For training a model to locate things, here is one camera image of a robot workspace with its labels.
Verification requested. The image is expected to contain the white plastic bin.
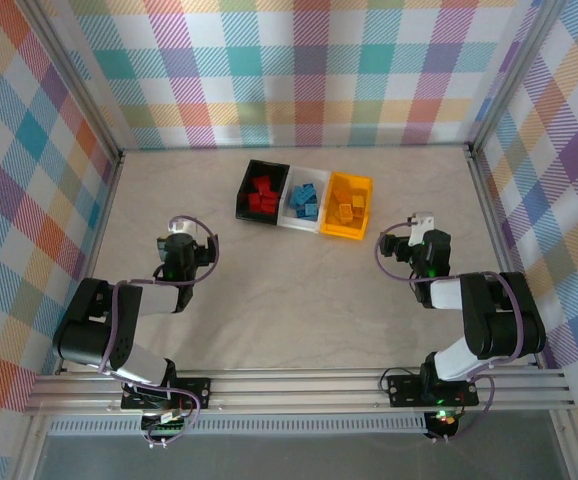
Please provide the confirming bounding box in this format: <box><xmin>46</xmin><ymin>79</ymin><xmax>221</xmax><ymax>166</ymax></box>
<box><xmin>276</xmin><ymin>165</ymin><xmax>331</xmax><ymax>235</ymax></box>

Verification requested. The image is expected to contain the yellow plastic bin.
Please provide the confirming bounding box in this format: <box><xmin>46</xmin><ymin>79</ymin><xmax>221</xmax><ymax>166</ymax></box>
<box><xmin>319</xmin><ymin>172</ymin><xmax>374</xmax><ymax>242</ymax></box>

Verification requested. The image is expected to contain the controller board with lit LED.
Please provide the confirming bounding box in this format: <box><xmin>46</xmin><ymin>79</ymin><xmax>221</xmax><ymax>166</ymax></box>
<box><xmin>426</xmin><ymin>408</ymin><xmax>459</xmax><ymax>441</ymax></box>

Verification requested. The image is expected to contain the long aluminium base rail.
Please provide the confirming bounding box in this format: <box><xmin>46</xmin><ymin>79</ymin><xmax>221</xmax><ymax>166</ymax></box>
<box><xmin>22</xmin><ymin>367</ymin><xmax>576</xmax><ymax>417</ymax></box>

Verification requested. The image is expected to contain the black plastic bin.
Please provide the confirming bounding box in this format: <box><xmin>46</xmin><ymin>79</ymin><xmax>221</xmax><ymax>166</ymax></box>
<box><xmin>234</xmin><ymin>158</ymin><xmax>291</xmax><ymax>227</ymax></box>

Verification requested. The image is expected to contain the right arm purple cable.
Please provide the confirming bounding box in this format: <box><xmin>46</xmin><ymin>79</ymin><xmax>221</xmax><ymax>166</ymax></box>
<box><xmin>377</xmin><ymin>223</ymin><xmax>528</xmax><ymax>446</ymax></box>

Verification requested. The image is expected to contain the aluminium frame post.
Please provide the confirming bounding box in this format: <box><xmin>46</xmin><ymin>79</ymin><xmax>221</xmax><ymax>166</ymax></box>
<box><xmin>16</xmin><ymin>0</ymin><xmax>125</xmax><ymax>161</ymax></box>
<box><xmin>467</xmin><ymin>0</ymin><xmax>566</xmax><ymax>156</ymax></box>

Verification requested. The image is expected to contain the aluminium side rail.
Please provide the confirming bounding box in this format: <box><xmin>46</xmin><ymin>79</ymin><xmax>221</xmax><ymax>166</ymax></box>
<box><xmin>56</xmin><ymin>149</ymin><xmax>126</xmax><ymax>376</ymax></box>
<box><xmin>465</xmin><ymin>143</ymin><xmax>543</xmax><ymax>370</ymax></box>

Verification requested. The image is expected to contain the grey slotted cable duct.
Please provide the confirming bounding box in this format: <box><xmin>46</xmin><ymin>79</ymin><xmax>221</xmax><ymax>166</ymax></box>
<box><xmin>48</xmin><ymin>418</ymin><xmax>429</xmax><ymax>437</ymax></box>

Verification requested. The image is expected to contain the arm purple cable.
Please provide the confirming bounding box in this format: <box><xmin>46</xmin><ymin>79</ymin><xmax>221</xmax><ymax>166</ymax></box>
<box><xmin>377</xmin><ymin>223</ymin><xmax>528</xmax><ymax>446</ymax></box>
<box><xmin>97</xmin><ymin>214</ymin><xmax>220</xmax><ymax>449</ymax></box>

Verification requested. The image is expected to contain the controller board with green terminal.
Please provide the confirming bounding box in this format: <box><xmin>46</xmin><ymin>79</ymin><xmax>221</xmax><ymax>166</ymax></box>
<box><xmin>141</xmin><ymin>410</ymin><xmax>193</xmax><ymax>441</ymax></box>

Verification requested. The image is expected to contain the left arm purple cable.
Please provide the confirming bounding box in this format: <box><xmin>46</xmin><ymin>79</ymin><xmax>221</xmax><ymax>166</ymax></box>
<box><xmin>97</xmin><ymin>214</ymin><xmax>220</xmax><ymax>449</ymax></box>

